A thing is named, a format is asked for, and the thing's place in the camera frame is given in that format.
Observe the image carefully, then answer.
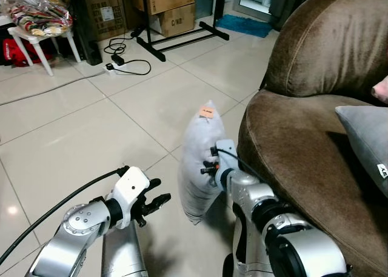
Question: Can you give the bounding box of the light grey pillow orange tag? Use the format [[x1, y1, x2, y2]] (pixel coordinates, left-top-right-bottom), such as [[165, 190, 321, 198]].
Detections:
[[177, 99, 229, 225]]

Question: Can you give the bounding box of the black metal floor stand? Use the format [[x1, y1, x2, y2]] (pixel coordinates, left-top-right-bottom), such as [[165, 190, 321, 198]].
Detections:
[[130, 0, 231, 63]]

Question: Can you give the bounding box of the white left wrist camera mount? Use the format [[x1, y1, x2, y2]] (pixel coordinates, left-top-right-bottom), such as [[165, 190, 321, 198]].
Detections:
[[111, 166, 151, 213]]

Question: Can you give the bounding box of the pink cushion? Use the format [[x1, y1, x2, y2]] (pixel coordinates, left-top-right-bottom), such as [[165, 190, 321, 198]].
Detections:
[[370, 76, 388, 104]]

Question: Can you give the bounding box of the brown velvet sofa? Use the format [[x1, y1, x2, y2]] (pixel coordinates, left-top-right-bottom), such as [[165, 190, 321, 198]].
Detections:
[[237, 0, 388, 277]]

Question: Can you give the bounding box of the white floor cable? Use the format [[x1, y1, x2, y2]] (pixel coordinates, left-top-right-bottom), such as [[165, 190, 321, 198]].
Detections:
[[0, 67, 107, 105]]

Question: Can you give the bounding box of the small lettered cardboard box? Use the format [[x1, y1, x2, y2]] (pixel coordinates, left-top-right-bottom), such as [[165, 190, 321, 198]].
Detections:
[[158, 4, 197, 38]]

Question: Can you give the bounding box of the silver robot leg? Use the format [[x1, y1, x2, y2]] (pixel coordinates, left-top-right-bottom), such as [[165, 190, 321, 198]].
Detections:
[[99, 225, 150, 277]]

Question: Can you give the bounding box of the red bag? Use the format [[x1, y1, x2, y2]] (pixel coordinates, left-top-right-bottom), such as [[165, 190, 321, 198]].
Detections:
[[1, 38, 53, 68]]

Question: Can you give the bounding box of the white plastic chair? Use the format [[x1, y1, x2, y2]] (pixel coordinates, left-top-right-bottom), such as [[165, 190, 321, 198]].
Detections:
[[7, 16, 83, 77]]

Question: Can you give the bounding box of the tall printed cardboard box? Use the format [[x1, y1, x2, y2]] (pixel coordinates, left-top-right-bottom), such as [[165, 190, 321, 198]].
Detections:
[[81, 0, 129, 42]]

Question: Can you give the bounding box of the clear bag colourful cloth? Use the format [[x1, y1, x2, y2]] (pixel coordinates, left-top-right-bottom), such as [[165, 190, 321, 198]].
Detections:
[[0, 0, 75, 37]]

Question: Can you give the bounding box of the grey cushion white label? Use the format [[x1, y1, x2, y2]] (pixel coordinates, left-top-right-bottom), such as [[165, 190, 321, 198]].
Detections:
[[335, 105, 388, 197]]

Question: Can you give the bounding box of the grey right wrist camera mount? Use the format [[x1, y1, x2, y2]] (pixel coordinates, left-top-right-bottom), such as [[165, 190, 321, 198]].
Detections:
[[213, 139, 239, 173]]

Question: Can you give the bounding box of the black floor cable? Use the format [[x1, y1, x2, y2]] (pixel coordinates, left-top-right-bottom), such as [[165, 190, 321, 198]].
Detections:
[[104, 37, 153, 76]]

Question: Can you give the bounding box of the blue floor mat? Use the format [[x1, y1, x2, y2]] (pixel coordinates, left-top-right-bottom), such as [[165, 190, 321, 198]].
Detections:
[[215, 13, 274, 39]]

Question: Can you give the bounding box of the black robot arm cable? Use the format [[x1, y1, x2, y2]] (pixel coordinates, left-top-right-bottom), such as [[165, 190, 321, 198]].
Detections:
[[0, 165, 130, 266]]

